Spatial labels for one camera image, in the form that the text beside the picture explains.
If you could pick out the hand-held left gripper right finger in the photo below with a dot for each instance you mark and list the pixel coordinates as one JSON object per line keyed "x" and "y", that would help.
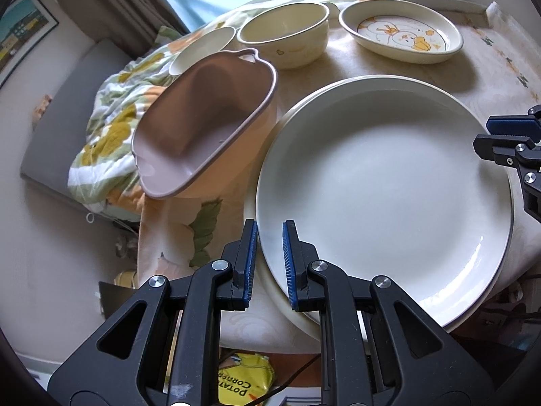
{"x": 288, "y": 258}

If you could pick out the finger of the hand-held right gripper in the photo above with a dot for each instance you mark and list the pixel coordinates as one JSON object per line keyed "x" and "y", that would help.
{"x": 503, "y": 149}
{"x": 507, "y": 125}

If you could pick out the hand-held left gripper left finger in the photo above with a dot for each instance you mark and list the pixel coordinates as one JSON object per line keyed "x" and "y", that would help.
{"x": 252, "y": 253}

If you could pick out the large cream plate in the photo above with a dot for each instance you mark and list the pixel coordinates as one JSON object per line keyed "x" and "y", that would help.
{"x": 266, "y": 294}

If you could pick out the large white plate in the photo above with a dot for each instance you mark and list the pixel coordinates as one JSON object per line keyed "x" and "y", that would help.
{"x": 380, "y": 186}

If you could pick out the cream flared bowl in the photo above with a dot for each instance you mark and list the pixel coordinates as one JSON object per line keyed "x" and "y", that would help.
{"x": 203, "y": 46}

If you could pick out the yellow snack packet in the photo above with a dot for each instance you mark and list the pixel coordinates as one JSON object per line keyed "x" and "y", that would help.
{"x": 245, "y": 380}

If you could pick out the rectangular cream plate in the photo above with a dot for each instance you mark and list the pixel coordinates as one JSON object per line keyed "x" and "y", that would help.
{"x": 448, "y": 3}

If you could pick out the oval duck print plate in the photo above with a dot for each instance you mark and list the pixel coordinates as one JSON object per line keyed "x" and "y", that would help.
{"x": 401, "y": 34}

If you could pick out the floral blanket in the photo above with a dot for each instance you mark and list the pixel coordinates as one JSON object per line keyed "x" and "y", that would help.
{"x": 114, "y": 135}

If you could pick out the pale patterned tablecloth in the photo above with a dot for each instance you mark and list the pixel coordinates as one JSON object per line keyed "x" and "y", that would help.
{"x": 321, "y": 76}

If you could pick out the cream bowl with heart print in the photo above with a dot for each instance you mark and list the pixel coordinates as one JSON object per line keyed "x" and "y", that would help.
{"x": 291, "y": 46}

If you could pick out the grey cushion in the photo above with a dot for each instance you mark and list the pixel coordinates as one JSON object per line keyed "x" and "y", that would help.
{"x": 63, "y": 105}

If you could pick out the beige curtain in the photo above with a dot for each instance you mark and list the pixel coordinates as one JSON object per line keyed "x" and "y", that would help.
{"x": 139, "y": 4}

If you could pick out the framed wall picture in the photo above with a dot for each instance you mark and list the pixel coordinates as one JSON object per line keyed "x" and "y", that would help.
{"x": 21, "y": 34}

